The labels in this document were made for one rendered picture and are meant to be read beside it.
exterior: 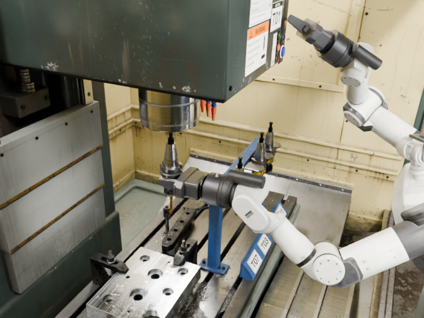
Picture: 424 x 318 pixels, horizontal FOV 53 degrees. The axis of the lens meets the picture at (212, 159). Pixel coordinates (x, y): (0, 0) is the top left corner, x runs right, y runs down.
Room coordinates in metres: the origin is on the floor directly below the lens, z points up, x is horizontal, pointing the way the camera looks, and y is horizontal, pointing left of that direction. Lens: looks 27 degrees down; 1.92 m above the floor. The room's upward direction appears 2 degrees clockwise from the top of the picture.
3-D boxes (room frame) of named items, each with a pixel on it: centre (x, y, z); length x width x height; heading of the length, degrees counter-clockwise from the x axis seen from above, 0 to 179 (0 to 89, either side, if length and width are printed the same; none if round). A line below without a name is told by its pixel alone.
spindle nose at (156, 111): (1.04, 0.11, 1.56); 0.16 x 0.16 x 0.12
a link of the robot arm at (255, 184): (0.97, -0.09, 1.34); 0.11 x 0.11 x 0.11; 67
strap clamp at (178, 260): (1.13, 0.08, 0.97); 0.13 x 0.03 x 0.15; 157
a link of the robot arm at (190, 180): (1.00, 0.02, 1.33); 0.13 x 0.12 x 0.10; 157
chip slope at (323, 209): (1.64, -0.15, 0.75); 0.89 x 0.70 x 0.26; 67
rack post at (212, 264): (1.16, -0.02, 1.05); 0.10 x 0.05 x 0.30; 67
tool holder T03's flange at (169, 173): (1.04, 0.11, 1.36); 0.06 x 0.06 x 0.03
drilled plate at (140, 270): (0.98, 0.19, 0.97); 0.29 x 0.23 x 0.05; 157
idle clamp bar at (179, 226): (1.32, 0.12, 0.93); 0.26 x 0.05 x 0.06; 162
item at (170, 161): (1.04, 0.11, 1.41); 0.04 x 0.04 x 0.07
